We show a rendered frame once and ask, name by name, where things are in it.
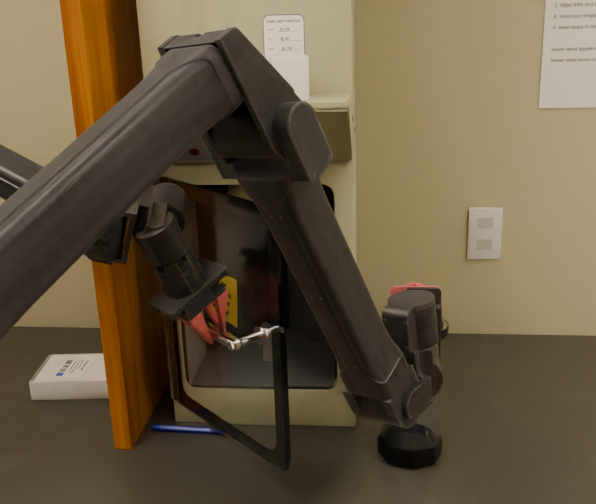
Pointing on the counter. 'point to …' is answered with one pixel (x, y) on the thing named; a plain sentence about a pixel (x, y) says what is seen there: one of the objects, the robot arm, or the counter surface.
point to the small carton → (293, 72)
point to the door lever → (235, 337)
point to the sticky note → (230, 299)
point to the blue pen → (186, 429)
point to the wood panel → (111, 311)
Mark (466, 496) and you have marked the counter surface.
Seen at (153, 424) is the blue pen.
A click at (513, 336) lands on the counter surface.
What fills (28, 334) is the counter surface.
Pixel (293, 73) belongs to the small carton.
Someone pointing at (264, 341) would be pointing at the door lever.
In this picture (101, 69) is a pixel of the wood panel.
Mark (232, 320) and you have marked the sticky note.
